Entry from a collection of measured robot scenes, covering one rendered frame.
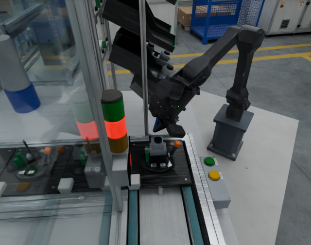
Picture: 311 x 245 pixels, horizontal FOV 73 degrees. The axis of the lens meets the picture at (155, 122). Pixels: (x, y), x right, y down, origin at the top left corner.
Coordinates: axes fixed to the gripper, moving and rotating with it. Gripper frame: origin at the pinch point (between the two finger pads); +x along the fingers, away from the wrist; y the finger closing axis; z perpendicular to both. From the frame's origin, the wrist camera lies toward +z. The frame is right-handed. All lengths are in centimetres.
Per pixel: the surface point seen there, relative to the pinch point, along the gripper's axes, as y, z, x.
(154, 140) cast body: 0.8, -2.4, 7.3
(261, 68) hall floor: -177, -318, -15
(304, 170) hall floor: 9, -195, 19
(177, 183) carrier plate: 15.7, -11.0, 13.2
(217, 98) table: -38, -73, 1
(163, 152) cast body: 4.5, -7.1, 9.7
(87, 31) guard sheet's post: 7.8, 37.3, -24.6
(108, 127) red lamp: 12.3, 26.8, -7.7
